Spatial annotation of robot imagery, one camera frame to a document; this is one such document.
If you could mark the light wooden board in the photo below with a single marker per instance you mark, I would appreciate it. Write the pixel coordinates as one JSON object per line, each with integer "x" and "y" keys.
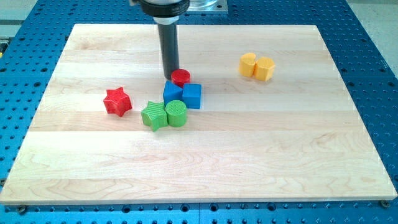
{"x": 295, "y": 137}

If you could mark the blue cube block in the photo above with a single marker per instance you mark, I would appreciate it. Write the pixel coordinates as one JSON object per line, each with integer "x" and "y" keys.
{"x": 192, "y": 95}

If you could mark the blue triangle block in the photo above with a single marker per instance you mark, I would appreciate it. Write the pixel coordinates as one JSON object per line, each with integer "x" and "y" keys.
{"x": 171, "y": 92}

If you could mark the green cylinder block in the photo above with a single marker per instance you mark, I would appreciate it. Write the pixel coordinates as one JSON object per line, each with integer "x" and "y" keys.
{"x": 176, "y": 113}

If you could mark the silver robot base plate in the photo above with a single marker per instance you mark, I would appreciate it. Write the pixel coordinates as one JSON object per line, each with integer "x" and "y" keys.
{"x": 208, "y": 6}

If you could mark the red star block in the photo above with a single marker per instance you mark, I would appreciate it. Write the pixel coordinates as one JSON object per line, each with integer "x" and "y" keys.
{"x": 117, "y": 102}

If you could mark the green star block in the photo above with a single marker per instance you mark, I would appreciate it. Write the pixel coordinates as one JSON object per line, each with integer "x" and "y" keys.
{"x": 154, "y": 115}

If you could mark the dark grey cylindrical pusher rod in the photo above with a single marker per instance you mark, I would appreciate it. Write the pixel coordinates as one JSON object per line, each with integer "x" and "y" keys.
{"x": 167, "y": 28}

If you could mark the yellow hexagon block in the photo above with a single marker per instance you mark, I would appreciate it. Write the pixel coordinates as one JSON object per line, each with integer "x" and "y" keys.
{"x": 264, "y": 69}

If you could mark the yellow heart block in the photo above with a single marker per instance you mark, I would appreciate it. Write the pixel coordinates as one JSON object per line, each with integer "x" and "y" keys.
{"x": 246, "y": 64}

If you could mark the red cylinder block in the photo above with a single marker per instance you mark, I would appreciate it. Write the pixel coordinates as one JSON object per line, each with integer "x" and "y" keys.
{"x": 180, "y": 77}

